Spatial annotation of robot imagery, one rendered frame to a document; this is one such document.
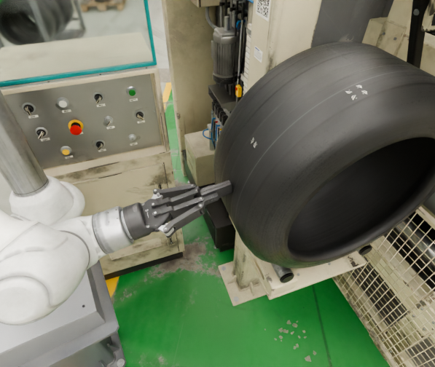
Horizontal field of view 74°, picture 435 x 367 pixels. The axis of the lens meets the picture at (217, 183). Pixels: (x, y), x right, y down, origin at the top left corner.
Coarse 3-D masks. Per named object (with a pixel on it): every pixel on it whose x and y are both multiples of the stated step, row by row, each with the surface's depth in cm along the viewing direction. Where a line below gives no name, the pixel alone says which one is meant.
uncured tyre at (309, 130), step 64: (320, 64) 58; (384, 64) 55; (256, 128) 59; (320, 128) 50; (384, 128) 50; (256, 192) 57; (320, 192) 103; (384, 192) 90; (256, 256) 74; (320, 256) 80
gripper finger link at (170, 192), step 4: (192, 184) 65; (168, 188) 66; (172, 188) 66; (176, 188) 65; (180, 188) 65; (184, 188) 65; (188, 188) 65; (192, 188) 65; (156, 192) 65; (160, 192) 65; (164, 192) 65; (168, 192) 65; (172, 192) 65; (176, 192) 65; (180, 192) 66; (184, 192) 66; (164, 196) 66; (168, 196) 66; (172, 196) 66
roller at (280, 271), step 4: (272, 264) 88; (276, 268) 86; (280, 268) 85; (284, 268) 85; (288, 268) 85; (276, 272) 86; (280, 272) 85; (284, 272) 84; (288, 272) 84; (292, 272) 85; (280, 276) 84; (284, 276) 83; (288, 276) 83; (292, 276) 84; (280, 280) 85; (284, 280) 84; (288, 280) 85
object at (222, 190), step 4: (224, 184) 64; (228, 184) 63; (216, 188) 63; (220, 188) 63; (224, 188) 64; (228, 188) 64; (204, 192) 63; (208, 192) 63; (212, 192) 63; (220, 192) 64; (224, 192) 64; (228, 192) 65; (204, 196) 63; (220, 196) 65
